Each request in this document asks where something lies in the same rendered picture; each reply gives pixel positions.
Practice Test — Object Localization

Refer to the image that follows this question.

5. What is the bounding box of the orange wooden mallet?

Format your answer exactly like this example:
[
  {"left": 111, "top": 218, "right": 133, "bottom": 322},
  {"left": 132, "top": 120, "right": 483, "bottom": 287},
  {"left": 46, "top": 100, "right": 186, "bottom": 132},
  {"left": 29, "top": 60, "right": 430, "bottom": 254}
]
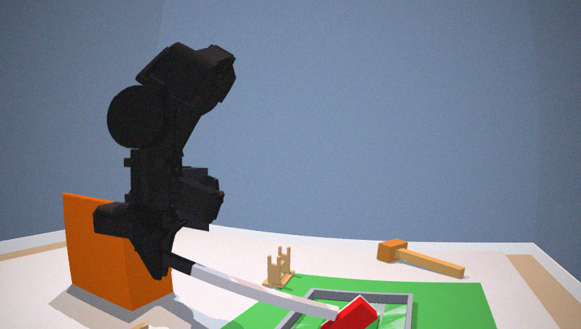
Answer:
[{"left": 376, "top": 239, "right": 465, "bottom": 279}]

